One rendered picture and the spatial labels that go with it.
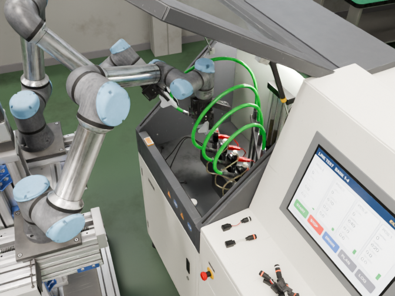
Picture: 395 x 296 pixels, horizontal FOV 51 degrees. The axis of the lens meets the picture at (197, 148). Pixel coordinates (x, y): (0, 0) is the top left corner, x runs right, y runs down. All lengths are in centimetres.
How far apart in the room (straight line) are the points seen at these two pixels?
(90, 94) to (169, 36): 326
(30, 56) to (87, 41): 270
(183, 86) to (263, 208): 55
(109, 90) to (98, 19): 323
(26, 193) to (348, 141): 100
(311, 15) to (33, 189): 131
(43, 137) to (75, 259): 55
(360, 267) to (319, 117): 46
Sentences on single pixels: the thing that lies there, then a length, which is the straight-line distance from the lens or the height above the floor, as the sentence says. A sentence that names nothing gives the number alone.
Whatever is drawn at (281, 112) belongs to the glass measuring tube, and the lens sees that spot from 183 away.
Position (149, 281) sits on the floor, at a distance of 261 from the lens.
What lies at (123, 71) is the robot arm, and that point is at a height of 152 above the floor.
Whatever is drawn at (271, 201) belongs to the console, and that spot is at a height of 110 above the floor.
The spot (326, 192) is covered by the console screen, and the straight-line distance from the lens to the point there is 134.
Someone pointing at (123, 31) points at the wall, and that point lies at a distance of 451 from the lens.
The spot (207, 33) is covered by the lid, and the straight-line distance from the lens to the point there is 104.
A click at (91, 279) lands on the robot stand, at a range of 243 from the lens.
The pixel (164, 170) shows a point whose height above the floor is 95.
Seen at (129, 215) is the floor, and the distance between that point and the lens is 291.
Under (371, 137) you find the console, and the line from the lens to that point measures 121.
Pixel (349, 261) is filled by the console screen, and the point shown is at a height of 120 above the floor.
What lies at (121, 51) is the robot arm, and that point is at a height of 143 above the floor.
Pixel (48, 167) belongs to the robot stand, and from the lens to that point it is 197.
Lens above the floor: 228
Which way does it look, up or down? 43 degrees down
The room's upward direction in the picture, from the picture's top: 1 degrees clockwise
